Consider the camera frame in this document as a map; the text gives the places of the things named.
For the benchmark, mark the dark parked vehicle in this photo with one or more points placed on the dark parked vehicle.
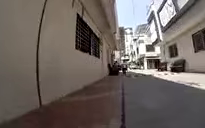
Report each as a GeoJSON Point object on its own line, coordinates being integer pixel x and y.
{"type": "Point", "coordinates": [113, 69]}

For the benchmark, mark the person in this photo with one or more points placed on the person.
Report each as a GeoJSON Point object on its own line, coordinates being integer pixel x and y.
{"type": "Point", "coordinates": [124, 67]}

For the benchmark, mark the row of pale buildings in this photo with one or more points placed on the row of pale buildings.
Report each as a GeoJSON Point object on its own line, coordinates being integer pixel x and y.
{"type": "Point", "coordinates": [140, 46]}

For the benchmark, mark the reddish paved strip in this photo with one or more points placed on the reddish paved strip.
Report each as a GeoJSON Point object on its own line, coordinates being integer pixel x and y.
{"type": "Point", "coordinates": [83, 106]}

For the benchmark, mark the grey concrete road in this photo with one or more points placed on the grey concrete road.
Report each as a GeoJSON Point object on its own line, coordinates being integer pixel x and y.
{"type": "Point", "coordinates": [163, 103]}

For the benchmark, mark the white building with barred windows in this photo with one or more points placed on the white building with barred windows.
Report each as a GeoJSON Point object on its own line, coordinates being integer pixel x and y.
{"type": "Point", "coordinates": [16, 50]}

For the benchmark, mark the white building with square windows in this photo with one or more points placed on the white building with square windows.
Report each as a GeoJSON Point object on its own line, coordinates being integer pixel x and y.
{"type": "Point", "coordinates": [190, 56]}

